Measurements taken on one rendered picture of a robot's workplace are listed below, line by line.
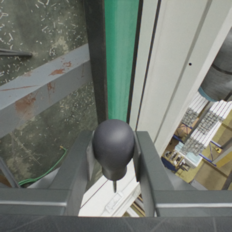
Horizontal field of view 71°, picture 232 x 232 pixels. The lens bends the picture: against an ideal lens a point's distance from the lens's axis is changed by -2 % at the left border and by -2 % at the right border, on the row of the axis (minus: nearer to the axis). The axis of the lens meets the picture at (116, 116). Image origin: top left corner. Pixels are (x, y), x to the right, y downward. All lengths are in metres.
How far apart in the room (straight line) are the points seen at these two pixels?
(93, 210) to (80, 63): 0.31
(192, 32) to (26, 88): 0.17
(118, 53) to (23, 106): 0.11
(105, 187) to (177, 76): 0.30
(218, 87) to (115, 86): 0.74
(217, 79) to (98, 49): 0.75
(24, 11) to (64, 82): 0.90
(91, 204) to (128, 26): 0.36
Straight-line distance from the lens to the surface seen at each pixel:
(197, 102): 4.68
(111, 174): 0.18
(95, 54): 0.20
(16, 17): 1.07
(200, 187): 0.55
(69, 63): 0.21
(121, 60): 0.19
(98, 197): 0.42
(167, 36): 0.20
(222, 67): 0.86
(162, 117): 0.28
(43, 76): 0.20
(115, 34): 0.17
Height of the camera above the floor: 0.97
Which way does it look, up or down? 24 degrees down
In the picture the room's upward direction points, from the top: 127 degrees clockwise
